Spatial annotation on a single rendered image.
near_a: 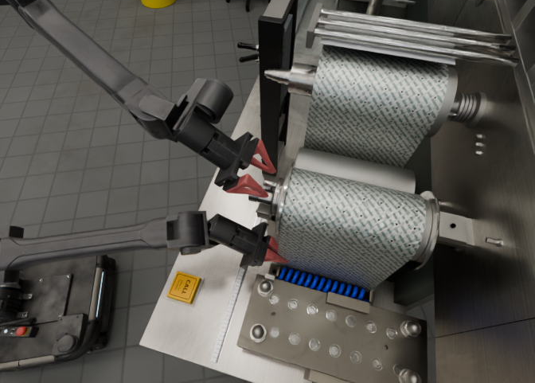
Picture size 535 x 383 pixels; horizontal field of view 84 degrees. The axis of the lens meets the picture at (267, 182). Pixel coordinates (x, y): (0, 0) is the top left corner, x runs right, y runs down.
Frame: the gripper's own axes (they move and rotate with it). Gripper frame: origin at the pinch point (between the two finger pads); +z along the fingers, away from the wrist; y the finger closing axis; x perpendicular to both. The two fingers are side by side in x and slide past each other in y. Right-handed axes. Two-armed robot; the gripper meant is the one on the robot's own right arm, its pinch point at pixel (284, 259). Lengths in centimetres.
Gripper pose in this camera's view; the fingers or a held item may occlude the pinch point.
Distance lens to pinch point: 73.6
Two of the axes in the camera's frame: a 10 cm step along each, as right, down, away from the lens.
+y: -2.7, 8.1, -5.2
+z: 8.3, 4.7, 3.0
